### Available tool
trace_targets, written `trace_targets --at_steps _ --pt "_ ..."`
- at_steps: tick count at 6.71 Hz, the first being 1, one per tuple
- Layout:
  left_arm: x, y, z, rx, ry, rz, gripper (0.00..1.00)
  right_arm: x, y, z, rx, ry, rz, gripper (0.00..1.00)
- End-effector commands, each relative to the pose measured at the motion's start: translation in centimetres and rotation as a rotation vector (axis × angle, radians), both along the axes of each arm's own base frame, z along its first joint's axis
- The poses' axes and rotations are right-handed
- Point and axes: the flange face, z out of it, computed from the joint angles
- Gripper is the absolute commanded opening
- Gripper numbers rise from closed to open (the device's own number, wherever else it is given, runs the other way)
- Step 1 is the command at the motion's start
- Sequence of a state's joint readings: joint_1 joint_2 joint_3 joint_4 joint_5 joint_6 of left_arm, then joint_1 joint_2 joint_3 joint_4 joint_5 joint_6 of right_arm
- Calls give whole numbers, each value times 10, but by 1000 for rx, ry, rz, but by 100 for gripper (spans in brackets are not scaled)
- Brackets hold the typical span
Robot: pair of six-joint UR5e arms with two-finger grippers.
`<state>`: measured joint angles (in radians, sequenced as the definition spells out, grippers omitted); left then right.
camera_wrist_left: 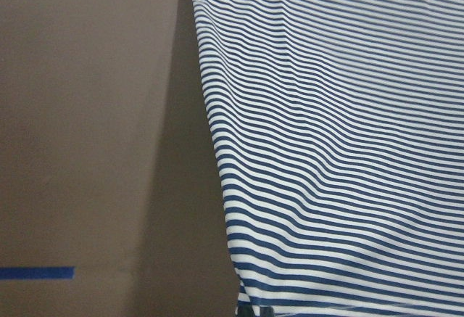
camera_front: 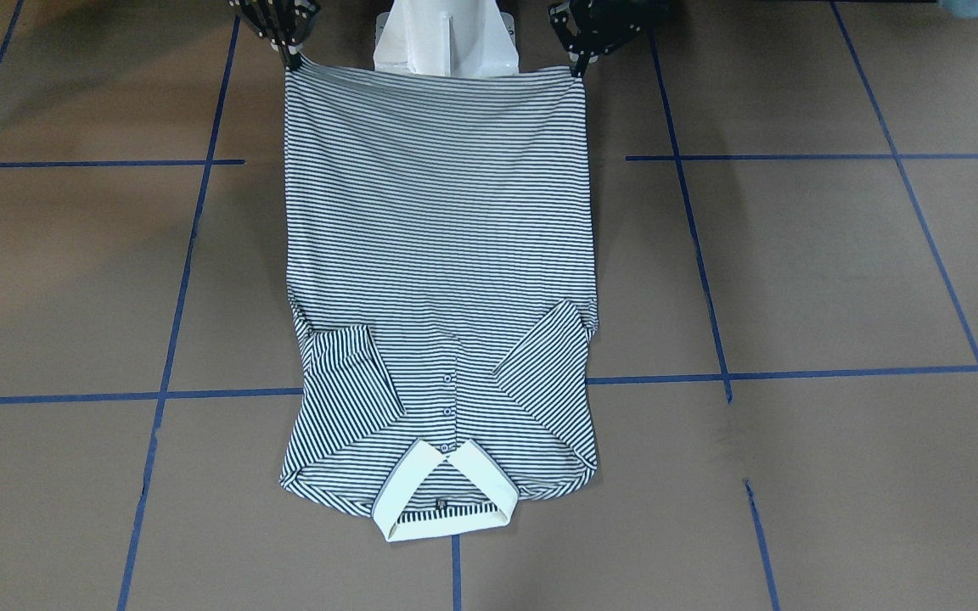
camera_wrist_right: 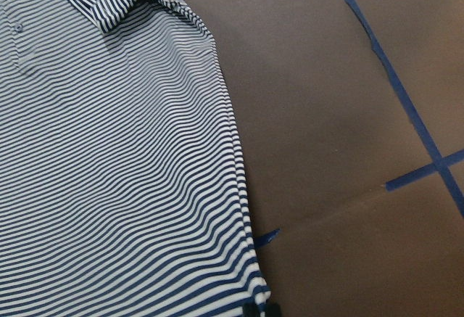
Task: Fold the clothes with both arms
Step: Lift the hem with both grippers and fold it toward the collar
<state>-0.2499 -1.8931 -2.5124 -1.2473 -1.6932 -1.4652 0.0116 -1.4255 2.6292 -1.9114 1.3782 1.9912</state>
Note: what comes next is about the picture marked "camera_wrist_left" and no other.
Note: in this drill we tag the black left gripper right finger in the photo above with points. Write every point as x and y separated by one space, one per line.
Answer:
266 311

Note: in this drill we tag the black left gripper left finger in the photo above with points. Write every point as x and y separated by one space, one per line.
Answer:
244 311

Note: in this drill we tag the navy white striped polo shirt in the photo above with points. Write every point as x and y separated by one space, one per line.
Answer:
337 127

